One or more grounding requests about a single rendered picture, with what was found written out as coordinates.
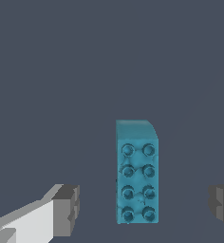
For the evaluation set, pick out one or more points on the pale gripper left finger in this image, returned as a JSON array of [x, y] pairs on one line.
[[41, 218]]

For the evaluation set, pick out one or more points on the teal studded toy brick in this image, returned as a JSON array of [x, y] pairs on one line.
[[138, 177]]

